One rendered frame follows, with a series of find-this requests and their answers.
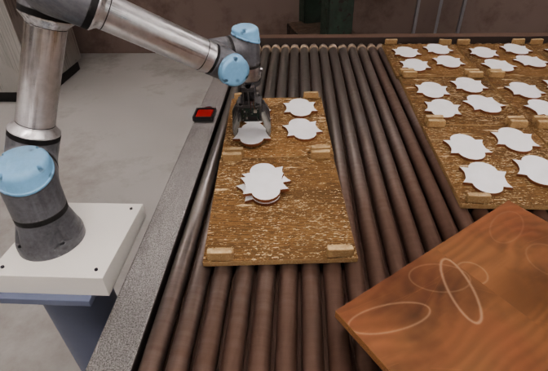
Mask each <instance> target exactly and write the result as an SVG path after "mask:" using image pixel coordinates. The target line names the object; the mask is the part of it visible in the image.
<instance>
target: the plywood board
mask: <svg viewBox="0 0 548 371"><path fill-rule="evenodd" d="M335 318H336V319H337V320H338V321H339V322H340V323H341V325H342V326H343V327H344V328H345V329H346V330H347V332H348V333H349V334H350V335H351V336H352V337H353V338H354V339H355V340H356V341H357V342H358V343H359V344H360V346H361V347H362V348H363V349H364V350H365V351H366V353H367V354H368V355H369V356H370V357H371V358H372V359H373V361H374V362H375V363H376V364H377V365H378V366H379V368H380V369H381V370H382V371H548V222H547V221H545V220H544V219H541V218H539V217H537V216H536V215H535V214H532V213H531V212H529V211H527V210H525V209H524V208H522V207H520V206H518V205H516V204H515V203H513V202H511V201H507V202H505V203H504V204H502V205H500V206H498V207H497V208H496V209H495V210H492V211H491V212H489V213H488V214H486V215H485V216H484V217H482V218H480V219H478V220H477V221H475V222H474V223H472V224H471V225H469V226H468V227H466V228H464V229H462V230H461V231H460V232H458V233H457V234H455V235H453V236H451V237H450V238H449V239H448V240H446V241H444V242H442V243H441V244H439V245H437V246H436V247H435V248H433V249H432V250H430V251H428V252H427V253H425V254H424V255H422V256H421V257H419V258H417V259H415V260H414V261H412V262H411V263H410V264H408V265H406V266H405V267H403V268H401V269H400V270H399V271H397V272H395V273H394V274H392V275H391V276H389V277H388V278H386V279H385V280H383V281H381V282H380V283H378V284H376V285H375V286H374V287H372V288H371V289H368V290H367V291H365V292H364V293H363V294H361V295H359V296H358V297H356V298H354V299H353V300H351V301H350V302H349V303H347V304H345V305H344V306H342V307H340V308H339V309H338V310H336V311H335Z"/></svg>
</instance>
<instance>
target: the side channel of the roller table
mask: <svg viewBox="0 0 548 371"><path fill-rule="evenodd" d="M259 38H260V46H261V47H262V48H263V46H264V45H265V44H268V45H270V47H271V49H272V46H273V45H274V44H278V45H279V46H280V48H281V47H282V45H284V44H288V45H289V48H291V46H292V45H293V44H297V45H298V47H299V48H300V46H301V45H302V44H307V46H308V48H309V47H310V45H311V44H316V45H317V46H318V50H319V46H320V44H325V45H326V46H327V47H328V48H329V45H330V44H332V43H333V44H335V45H336V46H337V47H338V45H339V44H342V43H343V44H345V45H346V47H347V46H348V45H349V44H351V43H353V44H354V45H355V46H356V48H357V46H358V45H359V44H360V43H363V44H364V45H365V46H367V45H368V44H370V43H373V44H374V45H375V46H376V45H377V44H379V43H382V44H385V39H397V44H398V43H402V44H408V43H412V44H417V43H421V44H427V43H431V44H436V43H439V40H440V39H452V43H451V44H456V43H457V40H458V39H470V44H476V43H477V42H479V43H480V44H485V43H487V42H489V43H491V44H495V43H497V42H499V43H501V44H505V43H507V42H509V43H511V42H512V39H513V38H525V39H526V40H525V43H526V42H530V41H531V39H534V38H542V39H544V41H543V43H546V42H548V33H383V34H273V35H259Z"/></svg>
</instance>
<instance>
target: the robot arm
mask: <svg viewBox="0 0 548 371"><path fill-rule="evenodd" d="M16 10H17V11H18V12H19V13H20V14H21V16H22V17H23V19H24V23H23V32H22V41H21V51H20V68H19V77H18V86H17V96H16V106H15V120H13V121H11V122H9V123H8V124H7V129H6V138H5V146H4V153H3V154H2V155H1V156H0V194H1V197H2V199H3V201H4V203H5V205H6V207H7V209H8V211H9V214H10V216H11V218H12V220H13V222H14V224H15V247H16V249H17V251H18V253H19V255H20V257H21V258H23V259H25V260H28V261H32V262H42V261H47V260H51V259H54V258H58V257H60V256H62V255H64V254H67V253H68V252H70V251H71V250H73V249H74V248H75V247H77V246H78V245H79V244H80V243H81V242H82V240H83V238H84V236H85V234H86V229H85V226H84V223H83V221H82V219H81V218H80V217H79V216H78V215H77V214H76V213H75V212H74V211H73V210H72V208H71V207H70V206H69V204H68V202H67V200H66V197H65V195H64V191H63V188H62V187H61V184H60V178H59V163H58V158H59V150H60V139H61V130H60V128H59V127H57V126H56V117H57V110H58V104H59V97H60V85H61V79H62V72H63V66H64V54H65V47H66V41H67V35H68V30H69V29H70V28H71V27H73V26H74V25H76V26H78V27H81V28H83V29H86V30H91V29H100V30H102V31H105V32H106V33H110V34H112V35H114V36H116V37H118V38H121V39H124V40H126V41H128V42H131V43H134V44H135V45H138V46H141V47H143V48H145V49H148V50H150V51H153V52H155V53H158V54H159V55H163V56H165V57H167V58H169V59H171V60H174V61H177V62H179V63H181V64H184V65H187V66H188V67H191V68H194V69H195V70H198V71H201V72H203V73H206V74H208V75H210V76H212V77H216V78H218V79H219V80H220V81H221V82H222V83H223V84H226V85H228V86H239V87H240V88H241V94H240V96H238V100H237V101H236V103H235V105H234V106H233V109H232V131H233V134H234V136H236V135H237V133H238V128H239V127H240V122H241V121H262V122H263V126H264V127H265V128H266V132H267V134H268V136H270V134H271V118H270V110H269V107H268V106H267V104H266V103H265V101H264V99H263V97H262V96H260V94H256V87H257V86H259V85H260V84H261V71H263V68H260V67H261V63H260V38H259V29H258V27H257V26H256V25H254V24H250V23H240V24H235V25H233V26H232V31H231V35H227V36H223V37H219V38H210V39H206V38H204V37H202V36H200V35H198V34H196V33H194V32H192V31H189V30H187V29H185V28H183V27H181V26H179V25H177V24H175V23H173V22H170V21H168V20H166V19H164V18H162V17H160V16H159V15H156V14H154V13H152V12H150V11H147V10H145V9H143V8H142V7H139V6H137V5H135V4H133V3H131V2H128V1H127V0H16Z"/></svg>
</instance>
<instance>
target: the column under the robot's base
mask: <svg viewBox="0 0 548 371"><path fill-rule="evenodd" d="M116 299H117V295H116V292H115V290H114V288H113V290H112V292H111V294H110V295H109V296H102V295H77V294H27V293H2V292H0V303H13V304H37V305H43V306H44V307H45V309H46V311H47V313H48V315H49V316H50V318H51V320H52V321H53V323H54V325H55V327H56V328H57V330H58V331H59V333H60V335H61V337H62V339H63V340H64V342H65V344H66V345H67V347H68V349H69V350H70V352H71V354H72V355H73V358H74V359H75V360H76V362H77V364H78V366H79V368H80V370H81V371H85V370H86V367H87V365H88V363H89V361H90V359H91V356H92V354H93V352H94V349H95V347H96V344H97V342H98V341H99V337H100V335H101V334H102V331H103V329H104V326H105V324H106V322H107V320H108V317H109V315H110V313H111V310H112V309H113V305H114V303H115V302H116Z"/></svg>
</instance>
